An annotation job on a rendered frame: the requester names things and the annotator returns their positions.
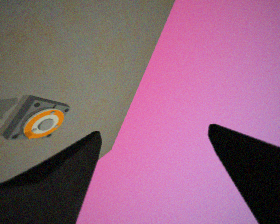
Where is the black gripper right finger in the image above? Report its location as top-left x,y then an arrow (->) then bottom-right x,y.
208,124 -> 280,224

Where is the orange round plate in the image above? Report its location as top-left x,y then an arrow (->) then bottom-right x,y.
23,108 -> 64,139

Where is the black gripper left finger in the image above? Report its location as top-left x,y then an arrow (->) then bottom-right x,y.
0,131 -> 102,224

